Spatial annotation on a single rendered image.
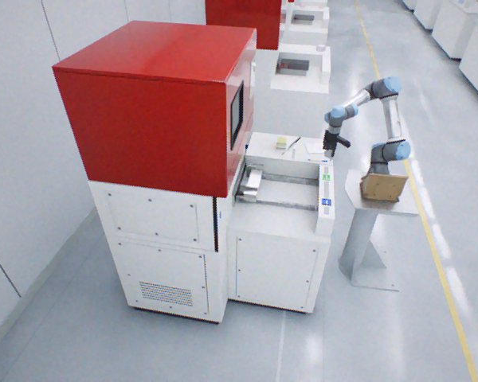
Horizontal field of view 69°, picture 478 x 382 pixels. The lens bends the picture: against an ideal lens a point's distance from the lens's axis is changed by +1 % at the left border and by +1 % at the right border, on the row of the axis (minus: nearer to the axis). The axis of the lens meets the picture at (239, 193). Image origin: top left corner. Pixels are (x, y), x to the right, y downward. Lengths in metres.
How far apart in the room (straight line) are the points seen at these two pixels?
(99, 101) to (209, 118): 0.49
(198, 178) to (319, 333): 1.54
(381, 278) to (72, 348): 2.37
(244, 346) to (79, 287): 1.38
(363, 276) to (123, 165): 2.12
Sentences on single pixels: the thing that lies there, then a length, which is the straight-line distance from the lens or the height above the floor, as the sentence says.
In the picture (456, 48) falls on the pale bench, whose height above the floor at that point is 0.27.
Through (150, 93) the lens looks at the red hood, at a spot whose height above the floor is 1.74.
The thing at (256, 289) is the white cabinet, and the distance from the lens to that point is 2.56.
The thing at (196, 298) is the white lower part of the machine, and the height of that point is 0.32.
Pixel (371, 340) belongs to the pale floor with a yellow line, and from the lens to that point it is 2.82.
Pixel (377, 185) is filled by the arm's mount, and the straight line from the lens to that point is 2.47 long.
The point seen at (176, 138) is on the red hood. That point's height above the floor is 1.54.
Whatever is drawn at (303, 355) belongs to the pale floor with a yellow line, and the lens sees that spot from 2.64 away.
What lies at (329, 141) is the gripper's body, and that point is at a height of 1.24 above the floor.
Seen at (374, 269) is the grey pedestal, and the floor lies 0.01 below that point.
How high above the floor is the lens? 2.34
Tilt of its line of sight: 39 degrees down
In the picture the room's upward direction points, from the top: 1 degrees clockwise
